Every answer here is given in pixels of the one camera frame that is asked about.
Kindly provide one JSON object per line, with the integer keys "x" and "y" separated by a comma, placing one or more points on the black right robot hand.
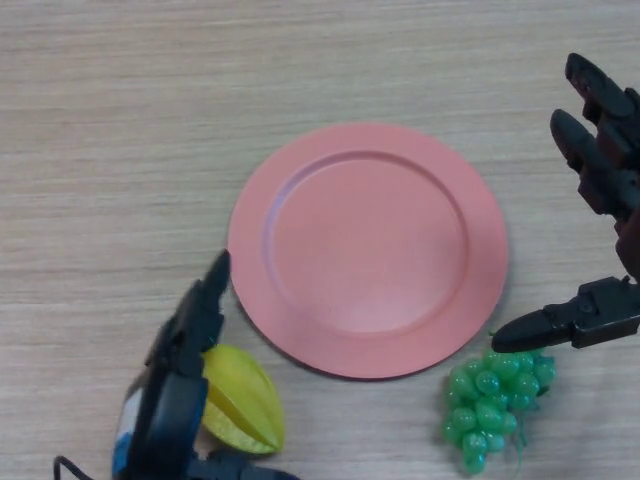
{"x": 605, "y": 170}

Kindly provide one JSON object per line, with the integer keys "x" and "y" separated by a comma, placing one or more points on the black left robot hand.
{"x": 165, "y": 410}

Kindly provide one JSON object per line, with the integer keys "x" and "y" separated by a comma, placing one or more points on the yellow starfruit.
{"x": 245, "y": 395}

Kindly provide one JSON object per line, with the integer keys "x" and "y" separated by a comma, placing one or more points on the pink round plate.
{"x": 370, "y": 245}

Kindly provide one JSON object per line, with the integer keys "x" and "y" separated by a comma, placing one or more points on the green grape bunch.
{"x": 477, "y": 405}

